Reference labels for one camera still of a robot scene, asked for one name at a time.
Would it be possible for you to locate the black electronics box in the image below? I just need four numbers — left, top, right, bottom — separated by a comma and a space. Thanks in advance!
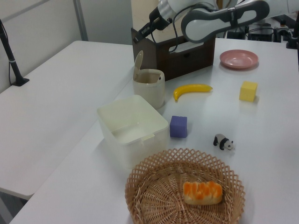
247, 24, 274, 42

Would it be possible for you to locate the beige dustbin flip lid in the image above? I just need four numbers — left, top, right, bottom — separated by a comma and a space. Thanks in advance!
133, 50, 144, 82

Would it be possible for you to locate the yellow toy banana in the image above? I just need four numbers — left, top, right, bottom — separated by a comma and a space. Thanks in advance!
173, 84, 214, 102

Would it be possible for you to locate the white plastic storage box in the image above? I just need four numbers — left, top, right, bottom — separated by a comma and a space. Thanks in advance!
96, 94, 169, 170

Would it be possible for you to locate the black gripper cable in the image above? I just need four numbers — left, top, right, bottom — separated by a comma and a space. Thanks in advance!
149, 4, 196, 53

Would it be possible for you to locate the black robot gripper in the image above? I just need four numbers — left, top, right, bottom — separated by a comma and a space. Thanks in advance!
132, 6, 171, 44

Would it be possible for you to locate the black keyboard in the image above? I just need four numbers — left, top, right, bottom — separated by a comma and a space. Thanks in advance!
272, 14, 298, 27

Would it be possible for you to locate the cream round dustbin body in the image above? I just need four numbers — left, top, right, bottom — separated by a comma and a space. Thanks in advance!
132, 69, 166, 110

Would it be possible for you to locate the grey partition post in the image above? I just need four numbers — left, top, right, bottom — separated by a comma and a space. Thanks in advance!
73, 0, 89, 42

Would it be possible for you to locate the purple foam cube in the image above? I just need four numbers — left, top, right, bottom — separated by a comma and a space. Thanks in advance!
169, 115, 188, 138

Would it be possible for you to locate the black camera stand pole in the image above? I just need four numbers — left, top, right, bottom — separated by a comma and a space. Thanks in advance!
0, 18, 30, 87

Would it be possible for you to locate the pink plastic plate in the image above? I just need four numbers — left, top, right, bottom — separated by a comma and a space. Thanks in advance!
219, 49, 259, 70

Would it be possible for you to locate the woven wicker basket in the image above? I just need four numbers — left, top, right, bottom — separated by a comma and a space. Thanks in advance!
125, 147, 246, 224

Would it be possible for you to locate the dark brown drawer box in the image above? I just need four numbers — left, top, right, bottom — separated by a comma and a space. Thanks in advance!
130, 27, 216, 82

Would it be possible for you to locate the small panda figurine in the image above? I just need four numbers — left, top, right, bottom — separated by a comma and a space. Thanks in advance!
213, 133, 235, 151

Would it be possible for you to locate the black clamp stand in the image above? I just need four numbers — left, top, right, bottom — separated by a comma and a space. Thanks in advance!
285, 23, 299, 49

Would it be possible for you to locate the orange glazed toy bread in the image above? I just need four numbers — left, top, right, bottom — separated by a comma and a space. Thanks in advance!
183, 181, 223, 205

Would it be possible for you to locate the yellow foam cube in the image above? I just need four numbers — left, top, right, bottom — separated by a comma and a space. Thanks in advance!
239, 81, 258, 102

